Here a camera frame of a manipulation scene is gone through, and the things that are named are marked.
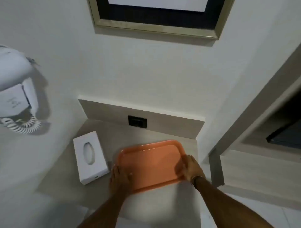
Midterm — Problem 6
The person's right hand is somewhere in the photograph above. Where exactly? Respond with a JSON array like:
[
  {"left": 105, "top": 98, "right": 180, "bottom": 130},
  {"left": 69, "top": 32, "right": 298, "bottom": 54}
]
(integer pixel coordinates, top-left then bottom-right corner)
[{"left": 181, "top": 154, "right": 206, "bottom": 184}]

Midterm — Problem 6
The person's left hand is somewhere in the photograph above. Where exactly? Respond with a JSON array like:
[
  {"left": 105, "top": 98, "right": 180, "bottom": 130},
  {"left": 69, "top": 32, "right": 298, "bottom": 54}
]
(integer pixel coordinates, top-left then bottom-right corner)
[{"left": 109, "top": 164, "right": 133, "bottom": 198}]

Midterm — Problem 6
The orange plastic tray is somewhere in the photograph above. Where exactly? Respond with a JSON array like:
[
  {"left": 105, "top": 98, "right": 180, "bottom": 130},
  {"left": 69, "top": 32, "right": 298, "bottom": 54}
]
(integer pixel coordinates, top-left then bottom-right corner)
[{"left": 116, "top": 140, "right": 189, "bottom": 194}]

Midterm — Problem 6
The white tissue box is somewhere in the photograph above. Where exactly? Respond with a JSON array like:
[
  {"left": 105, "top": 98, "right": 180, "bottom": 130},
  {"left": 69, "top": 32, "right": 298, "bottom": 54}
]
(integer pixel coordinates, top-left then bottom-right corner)
[{"left": 72, "top": 131, "right": 111, "bottom": 186}]

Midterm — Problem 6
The person's right forearm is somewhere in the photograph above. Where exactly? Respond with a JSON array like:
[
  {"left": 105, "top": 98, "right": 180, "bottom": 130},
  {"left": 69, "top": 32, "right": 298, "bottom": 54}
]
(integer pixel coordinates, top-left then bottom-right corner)
[{"left": 193, "top": 176, "right": 276, "bottom": 228}]

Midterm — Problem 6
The person's left forearm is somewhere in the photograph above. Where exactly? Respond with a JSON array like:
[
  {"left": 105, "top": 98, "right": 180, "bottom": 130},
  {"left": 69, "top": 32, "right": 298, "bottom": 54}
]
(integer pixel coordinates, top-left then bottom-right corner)
[{"left": 75, "top": 193, "right": 134, "bottom": 228}]

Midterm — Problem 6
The beige countertop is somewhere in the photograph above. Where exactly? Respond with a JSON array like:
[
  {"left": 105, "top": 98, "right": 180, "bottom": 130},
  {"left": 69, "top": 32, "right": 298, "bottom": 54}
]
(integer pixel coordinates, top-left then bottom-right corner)
[{"left": 37, "top": 118, "right": 207, "bottom": 207}]

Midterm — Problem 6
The beige wooden shelf unit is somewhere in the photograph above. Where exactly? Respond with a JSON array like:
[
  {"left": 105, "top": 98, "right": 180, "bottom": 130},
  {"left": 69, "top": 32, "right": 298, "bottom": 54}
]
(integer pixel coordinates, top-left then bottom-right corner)
[{"left": 208, "top": 50, "right": 301, "bottom": 195}]

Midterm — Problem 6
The gold framed picture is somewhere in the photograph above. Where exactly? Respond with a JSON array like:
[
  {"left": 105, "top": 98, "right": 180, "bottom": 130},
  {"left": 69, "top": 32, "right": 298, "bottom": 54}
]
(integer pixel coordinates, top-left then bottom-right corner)
[{"left": 88, "top": 0, "right": 235, "bottom": 40}]

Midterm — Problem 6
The dark wrist bracelet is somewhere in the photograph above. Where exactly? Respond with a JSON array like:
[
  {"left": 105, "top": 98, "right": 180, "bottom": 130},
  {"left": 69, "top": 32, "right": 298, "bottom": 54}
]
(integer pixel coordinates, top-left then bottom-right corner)
[{"left": 191, "top": 175, "right": 206, "bottom": 188}]

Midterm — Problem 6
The black wall outlet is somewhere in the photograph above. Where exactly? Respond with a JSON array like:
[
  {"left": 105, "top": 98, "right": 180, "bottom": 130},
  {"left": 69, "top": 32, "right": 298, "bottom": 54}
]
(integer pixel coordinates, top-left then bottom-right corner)
[{"left": 128, "top": 115, "right": 147, "bottom": 129}]

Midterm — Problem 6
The white coiled cord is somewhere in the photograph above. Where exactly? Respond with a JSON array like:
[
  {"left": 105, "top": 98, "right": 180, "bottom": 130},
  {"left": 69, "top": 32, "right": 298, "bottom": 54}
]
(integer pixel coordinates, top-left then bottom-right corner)
[{"left": 1, "top": 114, "right": 41, "bottom": 134}]

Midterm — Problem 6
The white wall-mounted hair dryer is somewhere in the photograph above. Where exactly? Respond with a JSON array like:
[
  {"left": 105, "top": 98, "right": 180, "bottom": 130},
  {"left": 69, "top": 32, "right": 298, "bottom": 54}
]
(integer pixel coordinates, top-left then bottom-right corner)
[{"left": 0, "top": 44, "right": 38, "bottom": 119}]

